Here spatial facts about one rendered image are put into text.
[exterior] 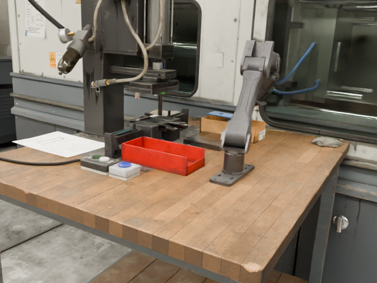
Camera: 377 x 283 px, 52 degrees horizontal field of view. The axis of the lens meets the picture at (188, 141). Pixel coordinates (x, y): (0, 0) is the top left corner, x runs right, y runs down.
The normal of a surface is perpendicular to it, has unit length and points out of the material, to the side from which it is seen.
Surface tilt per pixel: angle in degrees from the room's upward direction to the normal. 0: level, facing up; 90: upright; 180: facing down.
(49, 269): 0
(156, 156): 90
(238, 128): 49
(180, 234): 0
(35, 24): 90
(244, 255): 0
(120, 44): 90
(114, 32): 90
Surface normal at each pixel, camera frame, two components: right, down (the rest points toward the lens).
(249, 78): -0.25, -0.45
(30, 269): 0.04, -0.96
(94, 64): -0.50, 0.21
